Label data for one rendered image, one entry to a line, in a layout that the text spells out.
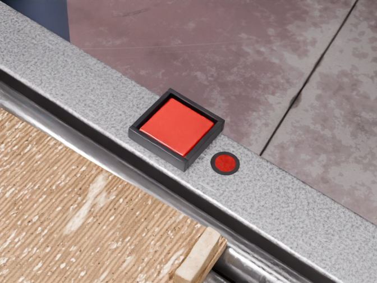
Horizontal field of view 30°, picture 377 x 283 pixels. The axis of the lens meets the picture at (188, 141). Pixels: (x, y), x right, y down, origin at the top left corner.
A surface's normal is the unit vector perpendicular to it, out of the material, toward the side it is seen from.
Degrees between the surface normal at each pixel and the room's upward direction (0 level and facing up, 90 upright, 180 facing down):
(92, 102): 0
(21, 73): 0
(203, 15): 0
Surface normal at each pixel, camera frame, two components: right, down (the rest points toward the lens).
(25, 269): 0.07, -0.61
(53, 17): 0.83, 0.48
